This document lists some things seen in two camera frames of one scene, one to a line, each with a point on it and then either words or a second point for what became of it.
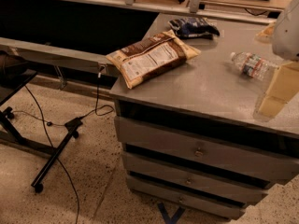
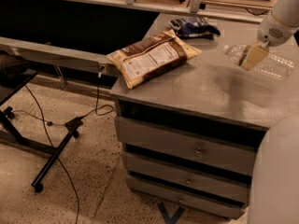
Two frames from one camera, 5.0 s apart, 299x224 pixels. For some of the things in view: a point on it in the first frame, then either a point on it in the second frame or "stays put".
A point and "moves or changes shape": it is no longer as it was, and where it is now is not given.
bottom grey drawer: x=186 y=198 stays put
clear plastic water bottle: x=255 y=66 moves or changes shape
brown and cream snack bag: x=161 y=53 stays put
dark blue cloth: x=193 y=27 stays put
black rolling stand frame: x=11 y=84 stays put
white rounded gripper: x=288 y=35 to x=272 y=30
